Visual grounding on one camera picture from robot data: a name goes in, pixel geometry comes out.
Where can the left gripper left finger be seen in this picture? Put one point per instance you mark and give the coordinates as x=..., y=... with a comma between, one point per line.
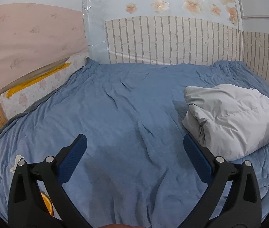
x=26, y=207

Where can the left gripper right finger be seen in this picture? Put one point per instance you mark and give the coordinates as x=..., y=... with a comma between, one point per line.
x=232, y=197

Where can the light grey puffer jacket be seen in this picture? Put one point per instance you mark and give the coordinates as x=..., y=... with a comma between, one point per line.
x=232, y=122

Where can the orange round object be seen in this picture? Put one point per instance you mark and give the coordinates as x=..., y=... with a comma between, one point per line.
x=48, y=203

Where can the white bow label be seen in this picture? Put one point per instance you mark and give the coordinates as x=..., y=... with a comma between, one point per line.
x=17, y=160

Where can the blue bed sheet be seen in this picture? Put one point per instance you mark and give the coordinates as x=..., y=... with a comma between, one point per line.
x=135, y=170

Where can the yellow tape strip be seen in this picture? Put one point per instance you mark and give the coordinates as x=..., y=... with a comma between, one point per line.
x=34, y=80

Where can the pink floral curtain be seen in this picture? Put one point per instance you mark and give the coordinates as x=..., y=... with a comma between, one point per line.
x=34, y=35

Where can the clear plastic sheet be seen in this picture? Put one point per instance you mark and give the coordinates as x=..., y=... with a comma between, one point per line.
x=95, y=30

